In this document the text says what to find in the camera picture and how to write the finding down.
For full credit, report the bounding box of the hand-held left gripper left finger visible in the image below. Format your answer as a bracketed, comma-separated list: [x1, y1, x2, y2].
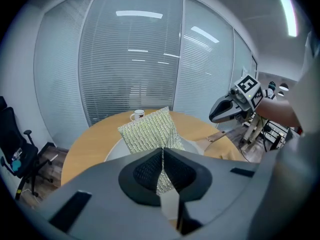
[34, 147, 181, 240]

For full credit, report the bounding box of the person's white shirt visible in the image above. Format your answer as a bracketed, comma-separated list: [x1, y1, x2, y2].
[291, 31, 320, 137]

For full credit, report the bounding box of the teal object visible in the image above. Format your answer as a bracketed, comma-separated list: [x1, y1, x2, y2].
[11, 158, 23, 172]

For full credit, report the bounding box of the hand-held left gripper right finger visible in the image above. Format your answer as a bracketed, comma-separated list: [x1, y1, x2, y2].
[163, 147, 261, 236]

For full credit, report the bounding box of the round wooden table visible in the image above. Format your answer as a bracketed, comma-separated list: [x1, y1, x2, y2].
[60, 108, 251, 187]

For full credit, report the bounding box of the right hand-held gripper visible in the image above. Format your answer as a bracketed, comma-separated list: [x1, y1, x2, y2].
[208, 75, 265, 124]

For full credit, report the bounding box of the long white floor cable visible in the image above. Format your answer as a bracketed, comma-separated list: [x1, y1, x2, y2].
[17, 186, 39, 198]

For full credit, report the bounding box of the clear plastic bottle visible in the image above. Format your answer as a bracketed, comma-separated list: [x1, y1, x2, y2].
[11, 147, 24, 161]

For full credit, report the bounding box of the white mug with star print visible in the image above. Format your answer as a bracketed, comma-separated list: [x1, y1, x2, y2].
[129, 108, 147, 122]

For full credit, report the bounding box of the black high-back office chair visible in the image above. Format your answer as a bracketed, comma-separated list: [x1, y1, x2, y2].
[0, 95, 55, 201]

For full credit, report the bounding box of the person's right forearm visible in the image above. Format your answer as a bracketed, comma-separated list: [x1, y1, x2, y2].
[256, 97, 302, 129]

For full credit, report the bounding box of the long ceiling light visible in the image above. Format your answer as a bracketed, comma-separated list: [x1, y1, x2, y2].
[277, 0, 299, 38]

